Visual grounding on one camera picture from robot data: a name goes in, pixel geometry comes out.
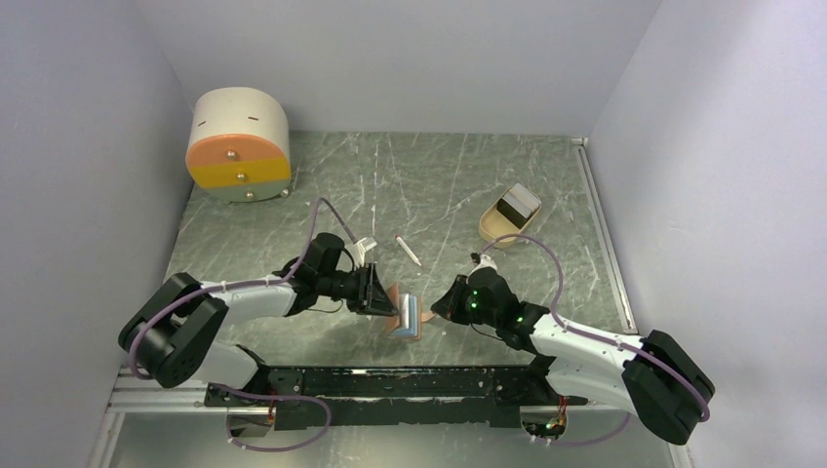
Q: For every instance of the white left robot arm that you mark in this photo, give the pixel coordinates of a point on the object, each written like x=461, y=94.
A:
x=172, y=338

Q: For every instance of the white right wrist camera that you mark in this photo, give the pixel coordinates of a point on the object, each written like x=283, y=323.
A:
x=482, y=261

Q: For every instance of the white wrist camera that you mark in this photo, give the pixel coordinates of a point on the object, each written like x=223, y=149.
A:
x=362, y=250
x=482, y=261

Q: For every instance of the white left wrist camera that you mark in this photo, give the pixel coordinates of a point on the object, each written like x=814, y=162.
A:
x=362, y=250

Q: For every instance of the aluminium frame rail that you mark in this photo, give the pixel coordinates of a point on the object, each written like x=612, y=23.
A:
x=622, y=304

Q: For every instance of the round beige drawer box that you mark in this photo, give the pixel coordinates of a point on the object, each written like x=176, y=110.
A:
x=239, y=146

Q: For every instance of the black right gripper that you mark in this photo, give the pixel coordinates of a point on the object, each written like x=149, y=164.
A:
x=448, y=306

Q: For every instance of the pink leather card holder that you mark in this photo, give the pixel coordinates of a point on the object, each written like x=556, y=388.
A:
x=408, y=323

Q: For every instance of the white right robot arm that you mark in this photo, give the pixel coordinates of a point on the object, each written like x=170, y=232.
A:
x=652, y=377

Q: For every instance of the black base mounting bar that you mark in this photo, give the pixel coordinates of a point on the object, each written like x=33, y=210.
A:
x=304, y=397

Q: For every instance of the beige oval tray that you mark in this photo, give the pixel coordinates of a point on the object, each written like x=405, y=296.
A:
x=493, y=225

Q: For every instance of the white pen with red cap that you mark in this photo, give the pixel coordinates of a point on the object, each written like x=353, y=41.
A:
x=408, y=251

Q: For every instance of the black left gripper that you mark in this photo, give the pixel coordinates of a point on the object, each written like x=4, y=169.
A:
x=377, y=301

